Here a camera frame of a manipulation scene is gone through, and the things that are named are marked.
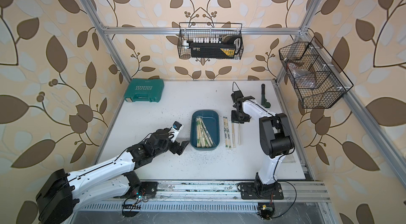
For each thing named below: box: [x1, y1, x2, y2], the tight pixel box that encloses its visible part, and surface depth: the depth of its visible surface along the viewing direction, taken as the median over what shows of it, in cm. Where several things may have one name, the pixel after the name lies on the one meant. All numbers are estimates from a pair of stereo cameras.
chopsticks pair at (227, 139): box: [223, 116, 233, 149], surface depth 95 cm
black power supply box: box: [190, 42, 236, 58], surface depth 86 cm
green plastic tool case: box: [124, 78, 165, 103], surface depth 112 cm
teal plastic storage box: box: [190, 109, 220, 151], surface depth 96 cm
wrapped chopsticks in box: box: [196, 116, 216, 148], surface depth 93 cm
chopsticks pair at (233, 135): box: [231, 122, 236, 148], surface depth 93 cm
